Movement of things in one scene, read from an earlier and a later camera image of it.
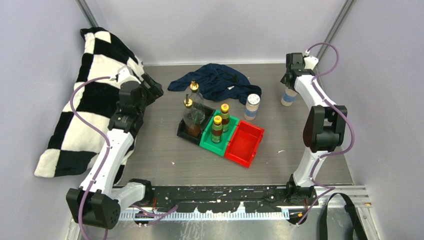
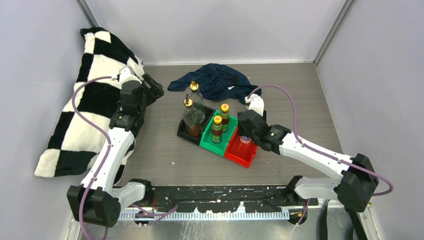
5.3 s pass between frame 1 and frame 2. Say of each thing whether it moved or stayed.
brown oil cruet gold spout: stayed
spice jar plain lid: moved
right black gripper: moved
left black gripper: stayed
